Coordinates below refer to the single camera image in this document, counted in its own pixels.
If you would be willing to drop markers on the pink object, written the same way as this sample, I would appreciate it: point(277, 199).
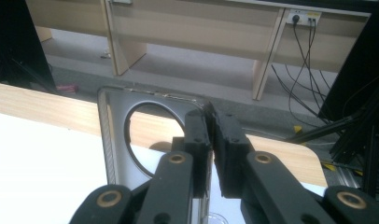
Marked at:
point(67, 88)

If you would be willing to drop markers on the black metal stand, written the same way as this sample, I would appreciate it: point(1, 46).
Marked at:
point(358, 133)

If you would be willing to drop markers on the yellow tape piece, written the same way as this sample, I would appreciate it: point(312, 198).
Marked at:
point(298, 128)

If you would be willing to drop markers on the black curtain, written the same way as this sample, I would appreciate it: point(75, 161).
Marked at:
point(16, 40)
point(362, 62)

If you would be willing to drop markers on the white power socket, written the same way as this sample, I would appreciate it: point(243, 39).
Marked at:
point(303, 17)

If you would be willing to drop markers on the wooden table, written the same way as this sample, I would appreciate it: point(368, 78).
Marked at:
point(53, 109)

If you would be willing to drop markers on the crumpled white paper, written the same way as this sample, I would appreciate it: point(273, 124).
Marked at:
point(106, 55)

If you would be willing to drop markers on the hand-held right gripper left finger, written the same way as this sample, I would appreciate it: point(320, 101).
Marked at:
point(178, 174)

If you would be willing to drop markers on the metal floor rail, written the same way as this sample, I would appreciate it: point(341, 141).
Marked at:
point(349, 177)

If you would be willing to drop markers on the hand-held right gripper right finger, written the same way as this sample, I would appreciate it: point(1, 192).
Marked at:
point(231, 155)

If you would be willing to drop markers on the grey phone case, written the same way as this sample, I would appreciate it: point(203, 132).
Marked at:
point(117, 124)

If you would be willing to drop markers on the white board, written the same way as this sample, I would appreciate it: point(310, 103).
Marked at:
point(47, 161)

